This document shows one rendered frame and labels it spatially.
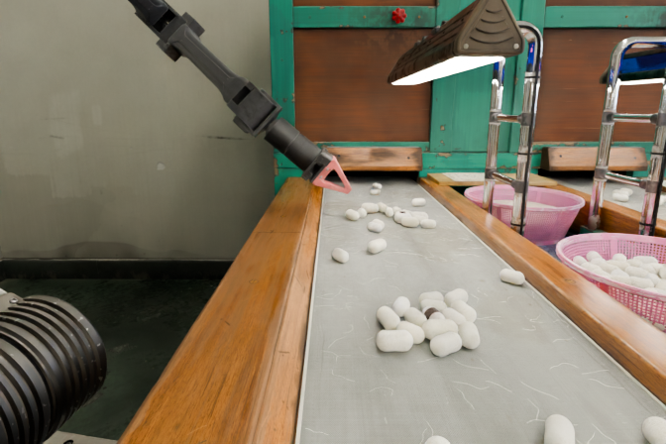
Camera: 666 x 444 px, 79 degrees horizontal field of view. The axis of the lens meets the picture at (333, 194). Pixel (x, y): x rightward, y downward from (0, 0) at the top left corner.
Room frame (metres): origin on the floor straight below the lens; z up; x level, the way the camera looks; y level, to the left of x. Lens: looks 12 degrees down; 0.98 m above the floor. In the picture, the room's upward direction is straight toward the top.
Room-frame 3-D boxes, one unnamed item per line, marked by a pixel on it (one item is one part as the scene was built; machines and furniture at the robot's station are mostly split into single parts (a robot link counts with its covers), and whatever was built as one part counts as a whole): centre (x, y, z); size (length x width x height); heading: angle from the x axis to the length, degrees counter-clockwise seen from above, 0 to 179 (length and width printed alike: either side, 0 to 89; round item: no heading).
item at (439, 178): (1.19, -0.46, 0.77); 0.33 x 0.15 x 0.01; 90
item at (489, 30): (0.80, -0.18, 1.08); 0.62 x 0.08 x 0.07; 0
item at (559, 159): (1.24, -0.80, 0.83); 0.30 x 0.06 x 0.07; 90
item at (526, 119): (0.80, -0.26, 0.90); 0.20 x 0.19 x 0.45; 0
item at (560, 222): (0.97, -0.46, 0.72); 0.27 x 0.27 x 0.10
